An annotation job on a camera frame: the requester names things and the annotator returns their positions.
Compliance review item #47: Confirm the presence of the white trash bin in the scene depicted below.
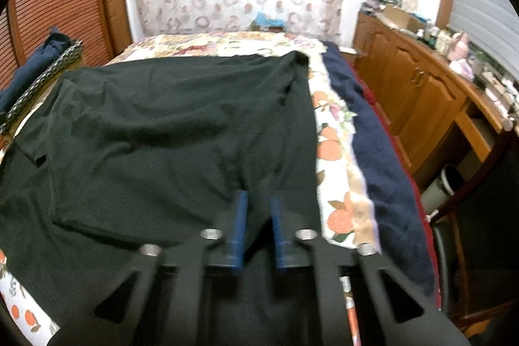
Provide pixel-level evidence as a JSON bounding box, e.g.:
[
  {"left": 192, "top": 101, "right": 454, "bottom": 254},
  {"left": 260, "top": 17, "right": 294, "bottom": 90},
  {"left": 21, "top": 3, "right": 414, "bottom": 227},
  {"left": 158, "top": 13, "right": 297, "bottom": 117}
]
[{"left": 419, "top": 165, "right": 465, "bottom": 211}]

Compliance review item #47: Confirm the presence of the pink tissue pack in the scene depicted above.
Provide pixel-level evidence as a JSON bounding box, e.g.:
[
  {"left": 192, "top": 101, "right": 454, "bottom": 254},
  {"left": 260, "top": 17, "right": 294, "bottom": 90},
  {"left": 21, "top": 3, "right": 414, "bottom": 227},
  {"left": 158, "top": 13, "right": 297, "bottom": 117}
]
[{"left": 452, "top": 60, "right": 475, "bottom": 81}]

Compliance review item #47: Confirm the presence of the orange fruit print bedsheet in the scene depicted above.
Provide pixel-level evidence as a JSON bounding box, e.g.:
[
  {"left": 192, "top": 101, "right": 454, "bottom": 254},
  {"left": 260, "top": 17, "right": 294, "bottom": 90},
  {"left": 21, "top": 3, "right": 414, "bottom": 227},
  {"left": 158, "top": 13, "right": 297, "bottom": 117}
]
[{"left": 0, "top": 46, "right": 384, "bottom": 346}]

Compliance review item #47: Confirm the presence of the cardboard box with blue bag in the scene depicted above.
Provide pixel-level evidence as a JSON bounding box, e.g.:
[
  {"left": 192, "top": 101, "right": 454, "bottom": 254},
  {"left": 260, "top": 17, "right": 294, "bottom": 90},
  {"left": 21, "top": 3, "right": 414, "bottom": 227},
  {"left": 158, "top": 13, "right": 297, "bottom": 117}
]
[{"left": 251, "top": 11, "right": 286, "bottom": 32}]

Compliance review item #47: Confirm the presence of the cluster of small bottles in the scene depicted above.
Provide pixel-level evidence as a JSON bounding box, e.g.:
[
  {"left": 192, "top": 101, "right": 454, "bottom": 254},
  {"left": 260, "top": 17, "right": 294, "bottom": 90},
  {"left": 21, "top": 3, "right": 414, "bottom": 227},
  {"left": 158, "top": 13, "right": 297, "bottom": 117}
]
[{"left": 417, "top": 24, "right": 451, "bottom": 47}]

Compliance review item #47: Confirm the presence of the navy folded clothing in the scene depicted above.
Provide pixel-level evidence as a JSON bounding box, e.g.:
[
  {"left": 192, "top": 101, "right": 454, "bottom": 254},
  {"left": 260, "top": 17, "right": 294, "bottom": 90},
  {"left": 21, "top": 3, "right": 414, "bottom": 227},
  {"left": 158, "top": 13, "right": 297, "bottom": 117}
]
[{"left": 0, "top": 28, "right": 76, "bottom": 115}]

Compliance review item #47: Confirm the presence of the dark chair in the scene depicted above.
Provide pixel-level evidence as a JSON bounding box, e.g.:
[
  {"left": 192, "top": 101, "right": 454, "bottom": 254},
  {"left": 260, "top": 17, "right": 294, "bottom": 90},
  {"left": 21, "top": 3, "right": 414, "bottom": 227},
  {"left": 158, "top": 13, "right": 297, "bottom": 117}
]
[{"left": 430, "top": 151, "right": 519, "bottom": 334}]

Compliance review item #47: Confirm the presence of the pile of patterned bags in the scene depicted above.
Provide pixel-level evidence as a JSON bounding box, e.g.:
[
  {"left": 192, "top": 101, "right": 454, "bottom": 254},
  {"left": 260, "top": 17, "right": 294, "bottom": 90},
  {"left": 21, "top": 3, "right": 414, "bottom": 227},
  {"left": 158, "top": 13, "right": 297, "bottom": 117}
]
[{"left": 361, "top": 0, "right": 398, "bottom": 12}]

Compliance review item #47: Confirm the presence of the navy blanket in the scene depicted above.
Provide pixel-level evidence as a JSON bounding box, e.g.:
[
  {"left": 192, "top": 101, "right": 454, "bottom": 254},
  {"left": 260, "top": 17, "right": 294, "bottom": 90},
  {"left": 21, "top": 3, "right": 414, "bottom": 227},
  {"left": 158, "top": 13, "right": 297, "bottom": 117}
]
[{"left": 322, "top": 42, "right": 439, "bottom": 298}]

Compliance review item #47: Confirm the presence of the open cardboard box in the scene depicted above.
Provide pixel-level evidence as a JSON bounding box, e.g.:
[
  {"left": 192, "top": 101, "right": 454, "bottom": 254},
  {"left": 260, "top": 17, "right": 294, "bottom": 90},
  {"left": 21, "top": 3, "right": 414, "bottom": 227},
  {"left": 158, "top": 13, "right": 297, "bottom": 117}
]
[{"left": 379, "top": 3, "right": 424, "bottom": 32}]

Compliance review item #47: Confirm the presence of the wooden cabinet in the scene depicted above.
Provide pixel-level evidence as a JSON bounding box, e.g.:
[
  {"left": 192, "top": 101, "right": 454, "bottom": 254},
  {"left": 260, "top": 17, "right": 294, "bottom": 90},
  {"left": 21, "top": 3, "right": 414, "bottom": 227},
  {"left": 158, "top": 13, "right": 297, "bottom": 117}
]
[{"left": 353, "top": 11, "right": 515, "bottom": 185}]

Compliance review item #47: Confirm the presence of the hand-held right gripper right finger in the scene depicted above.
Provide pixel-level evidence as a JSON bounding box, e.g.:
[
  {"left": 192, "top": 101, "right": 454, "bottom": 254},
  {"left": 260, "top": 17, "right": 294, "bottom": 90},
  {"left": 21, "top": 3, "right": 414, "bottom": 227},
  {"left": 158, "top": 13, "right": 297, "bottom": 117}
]
[{"left": 270, "top": 195, "right": 471, "bottom": 346}]

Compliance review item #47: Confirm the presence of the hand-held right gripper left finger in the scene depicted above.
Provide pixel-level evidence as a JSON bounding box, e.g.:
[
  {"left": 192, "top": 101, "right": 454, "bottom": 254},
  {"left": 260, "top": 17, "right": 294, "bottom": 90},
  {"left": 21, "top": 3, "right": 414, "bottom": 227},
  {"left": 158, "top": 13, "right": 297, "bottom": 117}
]
[{"left": 49, "top": 190, "right": 249, "bottom": 346}]

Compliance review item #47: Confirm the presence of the black printed t-shirt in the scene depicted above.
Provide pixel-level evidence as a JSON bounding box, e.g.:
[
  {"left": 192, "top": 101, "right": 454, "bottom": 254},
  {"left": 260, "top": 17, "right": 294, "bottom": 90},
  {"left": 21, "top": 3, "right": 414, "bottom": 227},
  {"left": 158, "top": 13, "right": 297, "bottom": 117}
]
[{"left": 0, "top": 51, "right": 325, "bottom": 346}]

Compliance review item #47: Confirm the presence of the pink bottle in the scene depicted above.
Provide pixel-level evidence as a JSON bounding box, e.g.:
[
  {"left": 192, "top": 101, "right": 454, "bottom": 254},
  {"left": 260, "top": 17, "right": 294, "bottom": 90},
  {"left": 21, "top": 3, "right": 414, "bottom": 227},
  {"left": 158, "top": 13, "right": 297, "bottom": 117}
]
[{"left": 448, "top": 32, "right": 471, "bottom": 61}]

